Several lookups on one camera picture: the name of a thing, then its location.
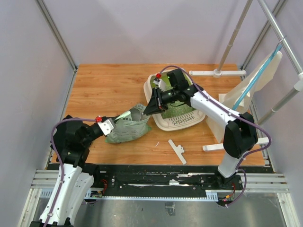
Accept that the white plastic bag clip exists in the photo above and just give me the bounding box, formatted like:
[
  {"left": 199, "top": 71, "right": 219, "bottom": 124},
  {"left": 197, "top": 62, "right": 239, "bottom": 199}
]
[{"left": 168, "top": 140, "right": 187, "bottom": 165}]

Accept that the cream fabric bag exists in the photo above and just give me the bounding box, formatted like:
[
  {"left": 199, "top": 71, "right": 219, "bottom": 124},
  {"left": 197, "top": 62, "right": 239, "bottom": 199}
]
[{"left": 205, "top": 50, "right": 284, "bottom": 142}]

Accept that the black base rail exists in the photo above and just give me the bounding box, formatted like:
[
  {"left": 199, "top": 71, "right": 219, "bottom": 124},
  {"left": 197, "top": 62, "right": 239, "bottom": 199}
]
[{"left": 47, "top": 163, "right": 273, "bottom": 201}]

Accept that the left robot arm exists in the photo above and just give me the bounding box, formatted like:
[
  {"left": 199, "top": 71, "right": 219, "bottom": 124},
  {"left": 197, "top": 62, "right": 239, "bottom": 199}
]
[{"left": 30, "top": 115, "right": 115, "bottom": 227}]

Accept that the black cloth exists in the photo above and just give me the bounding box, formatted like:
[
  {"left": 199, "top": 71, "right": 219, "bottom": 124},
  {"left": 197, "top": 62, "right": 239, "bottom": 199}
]
[{"left": 51, "top": 115, "right": 91, "bottom": 166}]

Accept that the metal litter scoop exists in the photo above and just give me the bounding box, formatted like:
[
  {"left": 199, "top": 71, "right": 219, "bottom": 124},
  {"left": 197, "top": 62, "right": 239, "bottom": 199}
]
[{"left": 129, "top": 108, "right": 147, "bottom": 121}]

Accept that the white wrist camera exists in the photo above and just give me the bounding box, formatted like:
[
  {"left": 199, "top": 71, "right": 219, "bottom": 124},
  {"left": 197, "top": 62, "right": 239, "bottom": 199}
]
[
  {"left": 97, "top": 118, "right": 116, "bottom": 136},
  {"left": 153, "top": 77, "right": 166, "bottom": 91}
]

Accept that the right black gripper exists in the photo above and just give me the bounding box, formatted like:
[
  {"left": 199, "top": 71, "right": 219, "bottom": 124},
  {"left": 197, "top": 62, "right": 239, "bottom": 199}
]
[{"left": 143, "top": 87, "right": 178, "bottom": 115}]

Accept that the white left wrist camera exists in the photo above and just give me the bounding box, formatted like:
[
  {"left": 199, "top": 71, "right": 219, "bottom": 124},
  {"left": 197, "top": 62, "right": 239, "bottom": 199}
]
[{"left": 97, "top": 118, "right": 116, "bottom": 136}]

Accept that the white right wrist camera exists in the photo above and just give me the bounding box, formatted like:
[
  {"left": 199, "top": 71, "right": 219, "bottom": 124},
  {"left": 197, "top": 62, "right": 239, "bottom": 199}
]
[{"left": 153, "top": 77, "right": 166, "bottom": 91}]

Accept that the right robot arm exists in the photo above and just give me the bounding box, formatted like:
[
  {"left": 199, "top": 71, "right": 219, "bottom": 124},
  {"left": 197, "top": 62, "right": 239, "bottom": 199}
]
[{"left": 143, "top": 67, "right": 258, "bottom": 189}]

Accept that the white metal drying rack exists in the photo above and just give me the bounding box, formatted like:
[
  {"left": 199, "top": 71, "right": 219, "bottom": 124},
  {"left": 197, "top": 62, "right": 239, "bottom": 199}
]
[{"left": 189, "top": 0, "right": 303, "bottom": 142}]

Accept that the beige green litter box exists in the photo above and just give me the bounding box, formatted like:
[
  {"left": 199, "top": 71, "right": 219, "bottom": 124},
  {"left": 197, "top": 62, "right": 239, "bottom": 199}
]
[{"left": 143, "top": 69, "right": 206, "bottom": 131}]

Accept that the green cat litter bag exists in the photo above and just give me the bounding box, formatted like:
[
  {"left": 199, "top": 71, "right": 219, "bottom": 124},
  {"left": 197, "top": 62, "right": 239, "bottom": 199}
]
[{"left": 106, "top": 104, "right": 152, "bottom": 144}]

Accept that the teal clothes hanger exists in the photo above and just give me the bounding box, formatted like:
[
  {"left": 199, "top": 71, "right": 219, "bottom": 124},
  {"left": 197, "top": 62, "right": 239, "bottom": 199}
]
[{"left": 232, "top": 36, "right": 286, "bottom": 110}]

